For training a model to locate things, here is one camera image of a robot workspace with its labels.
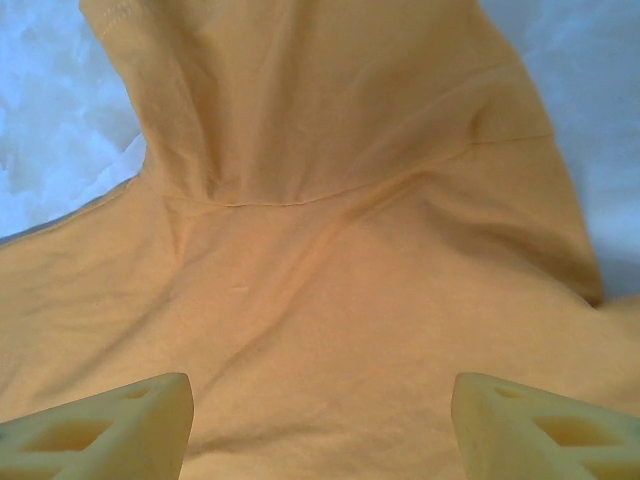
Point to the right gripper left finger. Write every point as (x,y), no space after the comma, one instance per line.
(100,430)

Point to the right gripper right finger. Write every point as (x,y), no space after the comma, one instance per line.
(525,430)

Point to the yellow printed t-shirt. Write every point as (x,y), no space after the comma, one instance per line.
(320,250)

